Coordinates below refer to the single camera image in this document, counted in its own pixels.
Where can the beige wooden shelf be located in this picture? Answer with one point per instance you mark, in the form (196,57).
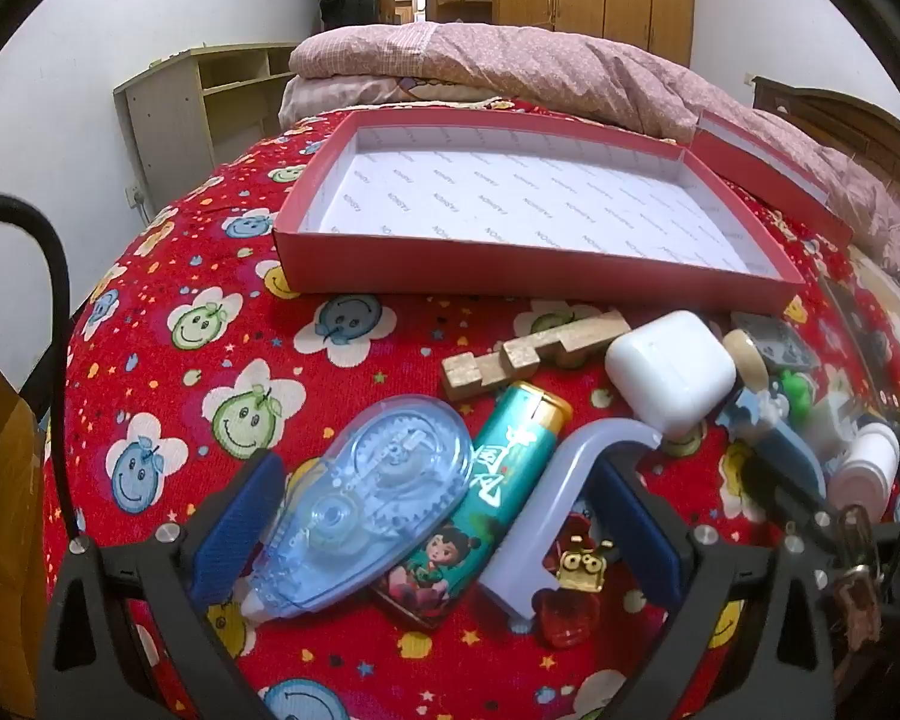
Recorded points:
(165,112)

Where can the round wooden disc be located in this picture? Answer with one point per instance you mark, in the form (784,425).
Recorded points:
(746,360)

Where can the grey metal bracket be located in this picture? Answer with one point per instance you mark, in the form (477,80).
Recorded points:
(784,341)

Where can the pink quilt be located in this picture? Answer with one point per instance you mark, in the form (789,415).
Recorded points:
(532,60)

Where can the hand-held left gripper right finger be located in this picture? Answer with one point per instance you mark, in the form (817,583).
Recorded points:
(637,532)

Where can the red cardboard box lid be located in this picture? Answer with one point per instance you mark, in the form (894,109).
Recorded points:
(757,172)

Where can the red cardboard box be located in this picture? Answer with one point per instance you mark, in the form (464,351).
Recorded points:
(495,187)

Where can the red and gold toy figure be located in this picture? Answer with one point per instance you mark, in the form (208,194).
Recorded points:
(570,615)

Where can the wooden puzzle piece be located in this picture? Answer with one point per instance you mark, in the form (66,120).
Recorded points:
(487,371)

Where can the silver metal clip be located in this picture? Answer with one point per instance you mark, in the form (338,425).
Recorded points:
(859,562)

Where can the blue transparent correction tape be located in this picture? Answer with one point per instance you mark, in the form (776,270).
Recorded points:
(360,495)

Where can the green headed toy figure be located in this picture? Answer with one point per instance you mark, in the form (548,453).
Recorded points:
(795,390)

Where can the red printed blanket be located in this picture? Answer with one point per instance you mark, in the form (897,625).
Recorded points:
(195,255)

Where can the white wall socket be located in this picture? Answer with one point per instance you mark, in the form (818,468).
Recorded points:
(135,195)

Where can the white charger plug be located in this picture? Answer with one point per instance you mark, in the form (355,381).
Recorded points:
(667,371)

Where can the green cartoon lighter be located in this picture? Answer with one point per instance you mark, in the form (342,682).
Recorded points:
(510,457)

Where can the brown wooden furniture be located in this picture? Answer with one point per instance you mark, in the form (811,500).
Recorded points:
(0,540)

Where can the white pill bottle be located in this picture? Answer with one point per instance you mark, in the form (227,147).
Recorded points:
(866,465)

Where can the dark wooden headboard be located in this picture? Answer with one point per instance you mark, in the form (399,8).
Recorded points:
(870,127)

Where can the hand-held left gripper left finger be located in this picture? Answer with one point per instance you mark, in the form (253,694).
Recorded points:
(232,532)

